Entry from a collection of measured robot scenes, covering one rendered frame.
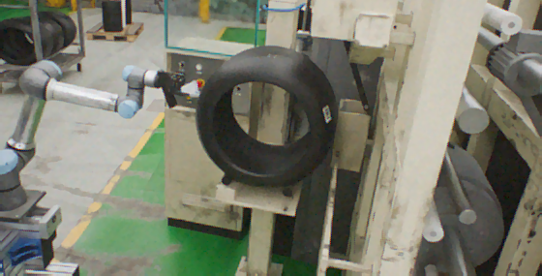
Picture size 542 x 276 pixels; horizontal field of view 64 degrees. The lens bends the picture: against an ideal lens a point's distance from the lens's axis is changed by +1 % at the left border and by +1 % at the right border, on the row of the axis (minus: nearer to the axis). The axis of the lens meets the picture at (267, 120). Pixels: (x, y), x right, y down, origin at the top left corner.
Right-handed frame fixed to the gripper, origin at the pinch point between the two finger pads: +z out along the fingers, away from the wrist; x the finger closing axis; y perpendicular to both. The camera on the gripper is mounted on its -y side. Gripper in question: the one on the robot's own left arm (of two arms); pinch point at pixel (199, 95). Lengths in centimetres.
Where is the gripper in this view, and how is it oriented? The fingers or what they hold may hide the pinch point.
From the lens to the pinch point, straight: 189.9
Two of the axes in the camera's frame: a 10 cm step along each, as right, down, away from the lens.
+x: 2.0, -3.7, 9.1
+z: 9.6, 2.4, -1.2
